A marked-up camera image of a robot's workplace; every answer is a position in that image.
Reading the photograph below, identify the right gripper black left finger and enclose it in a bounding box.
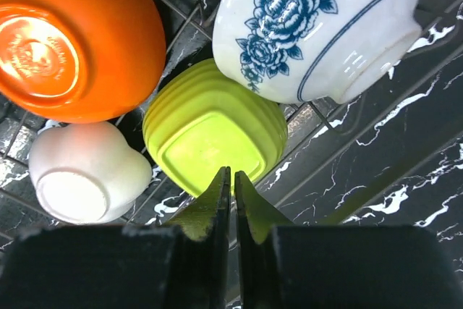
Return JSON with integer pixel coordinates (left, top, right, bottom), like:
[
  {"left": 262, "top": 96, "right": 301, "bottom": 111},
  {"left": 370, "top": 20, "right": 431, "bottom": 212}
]
[{"left": 1, "top": 167, "right": 231, "bottom": 308}]

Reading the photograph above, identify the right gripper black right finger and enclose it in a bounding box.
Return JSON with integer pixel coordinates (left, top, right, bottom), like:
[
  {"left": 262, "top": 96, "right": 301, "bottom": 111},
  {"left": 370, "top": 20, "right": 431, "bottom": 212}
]
[{"left": 234, "top": 172, "right": 462, "bottom": 308}]

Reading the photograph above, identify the colourful patterned small bowl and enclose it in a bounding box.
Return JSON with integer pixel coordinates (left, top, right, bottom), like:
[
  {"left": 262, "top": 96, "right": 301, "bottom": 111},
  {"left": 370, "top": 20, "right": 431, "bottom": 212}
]
[{"left": 28, "top": 122, "right": 152, "bottom": 224}]

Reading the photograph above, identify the white top bowl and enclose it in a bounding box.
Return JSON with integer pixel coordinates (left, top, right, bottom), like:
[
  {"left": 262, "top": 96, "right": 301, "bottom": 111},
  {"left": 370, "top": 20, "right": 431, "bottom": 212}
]
[{"left": 143, "top": 59, "right": 288, "bottom": 198}]

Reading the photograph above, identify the blue white patterned bowl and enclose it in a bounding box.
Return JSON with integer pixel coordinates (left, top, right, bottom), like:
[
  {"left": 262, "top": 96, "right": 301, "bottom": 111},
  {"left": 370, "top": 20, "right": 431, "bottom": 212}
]
[{"left": 212, "top": 0, "right": 422, "bottom": 104}]

